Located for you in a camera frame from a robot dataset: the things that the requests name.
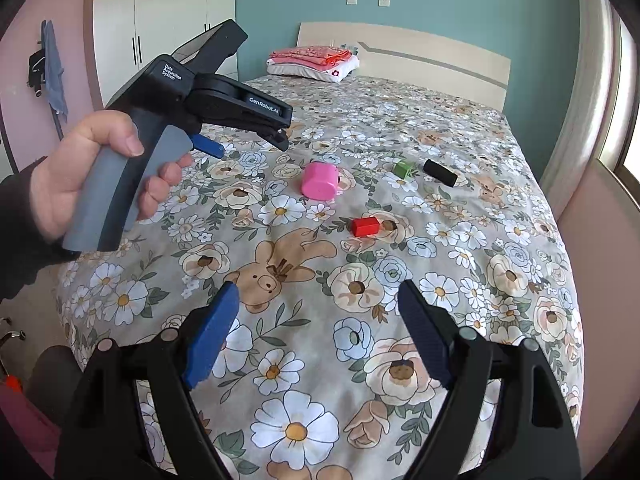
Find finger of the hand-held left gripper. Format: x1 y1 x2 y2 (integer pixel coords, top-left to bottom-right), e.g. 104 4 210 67
191 133 226 159
252 125 291 152

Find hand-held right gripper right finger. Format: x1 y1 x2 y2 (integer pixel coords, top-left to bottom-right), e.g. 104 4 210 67
397 280 583 480

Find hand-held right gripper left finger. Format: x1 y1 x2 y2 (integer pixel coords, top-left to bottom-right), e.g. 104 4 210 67
59 281 241 480

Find pink plastic cup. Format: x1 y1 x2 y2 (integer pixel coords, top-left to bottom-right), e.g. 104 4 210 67
301 161 351 201

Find red block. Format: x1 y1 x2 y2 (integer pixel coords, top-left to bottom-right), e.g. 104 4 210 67
351 217 382 237

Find black cylinder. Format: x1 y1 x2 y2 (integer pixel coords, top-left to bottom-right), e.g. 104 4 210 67
423 159 458 188

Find person's left forearm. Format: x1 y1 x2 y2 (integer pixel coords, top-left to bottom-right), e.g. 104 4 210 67
0 160 83 306

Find person's left hand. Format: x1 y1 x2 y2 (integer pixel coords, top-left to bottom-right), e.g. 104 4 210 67
30 109 196 248

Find white wardrobe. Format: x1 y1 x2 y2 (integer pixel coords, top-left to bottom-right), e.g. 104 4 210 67
85 0 238 111

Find white pillow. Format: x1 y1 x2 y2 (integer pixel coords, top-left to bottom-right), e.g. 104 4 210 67
266 55 361 82

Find folded red cloth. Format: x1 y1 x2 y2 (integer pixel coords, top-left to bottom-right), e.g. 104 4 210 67
270 46 353 71

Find floral bed blanket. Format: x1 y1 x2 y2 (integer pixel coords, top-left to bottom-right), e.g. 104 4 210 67
55 74 586 480

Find hanging blue cloth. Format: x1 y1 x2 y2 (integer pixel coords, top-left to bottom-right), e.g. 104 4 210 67
42 20 69 123

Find hanging black cloth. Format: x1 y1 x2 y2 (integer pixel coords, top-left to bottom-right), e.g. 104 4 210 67
27 50 48 96

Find person's gray pants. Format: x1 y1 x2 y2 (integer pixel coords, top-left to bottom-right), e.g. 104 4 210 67
25 345 86 411

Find cream wooden headboard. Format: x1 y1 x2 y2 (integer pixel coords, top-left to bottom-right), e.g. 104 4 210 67
297 22 512 111

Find window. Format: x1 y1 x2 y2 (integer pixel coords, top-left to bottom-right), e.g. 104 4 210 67
600 15 640 201

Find cream curtain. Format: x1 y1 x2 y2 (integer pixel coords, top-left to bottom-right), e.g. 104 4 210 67
540 0 621 221

